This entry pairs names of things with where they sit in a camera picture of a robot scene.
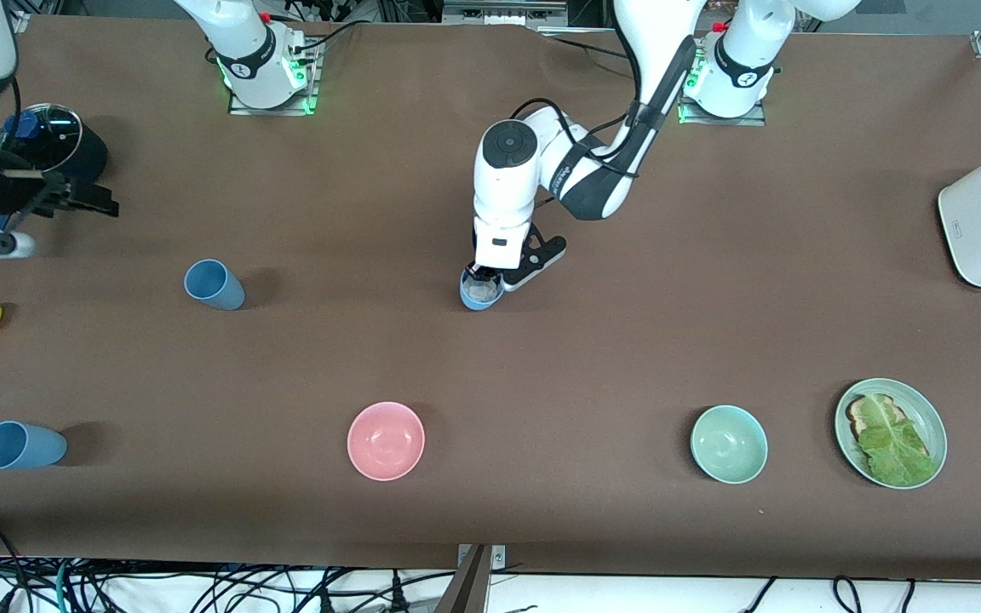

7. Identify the blue cup holding white paper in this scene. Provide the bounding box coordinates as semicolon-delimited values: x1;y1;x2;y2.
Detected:
459;264;506;312

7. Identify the dark blue saucepan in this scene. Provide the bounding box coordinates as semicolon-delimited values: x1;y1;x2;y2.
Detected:
0;102;109;235

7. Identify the glass lid with blue knob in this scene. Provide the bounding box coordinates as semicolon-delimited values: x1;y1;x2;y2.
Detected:
0;103;83;175

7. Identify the brown table cover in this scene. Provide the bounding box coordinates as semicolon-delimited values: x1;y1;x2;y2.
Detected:
0;15;981;581

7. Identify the pink bowl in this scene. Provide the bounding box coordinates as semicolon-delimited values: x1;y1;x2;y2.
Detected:
347;401;426;482

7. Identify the grey power strip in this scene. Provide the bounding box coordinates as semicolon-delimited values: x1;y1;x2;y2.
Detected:
444;0;568;26

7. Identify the pale green bowl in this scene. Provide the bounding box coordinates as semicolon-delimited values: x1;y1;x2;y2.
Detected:
690;404;769;485

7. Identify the toast bread slice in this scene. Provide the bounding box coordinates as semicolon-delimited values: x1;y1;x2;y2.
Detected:
846;394;930;461

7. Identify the green lettuce leaf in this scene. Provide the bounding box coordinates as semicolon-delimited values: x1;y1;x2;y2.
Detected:
857;393;939;486

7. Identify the pale green plate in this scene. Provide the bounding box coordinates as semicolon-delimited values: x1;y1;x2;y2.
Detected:
834;378;948;490

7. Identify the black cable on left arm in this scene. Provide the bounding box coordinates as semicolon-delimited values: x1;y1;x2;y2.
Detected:
509;98;653;180

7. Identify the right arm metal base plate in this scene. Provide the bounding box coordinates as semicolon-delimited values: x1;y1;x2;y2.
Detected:
228;36;323;117

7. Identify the metal table edge bracket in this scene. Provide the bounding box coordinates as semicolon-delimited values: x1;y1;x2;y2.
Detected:
455;543;508;613

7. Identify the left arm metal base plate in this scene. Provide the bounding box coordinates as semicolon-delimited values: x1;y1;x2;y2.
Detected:
678;51;768;127

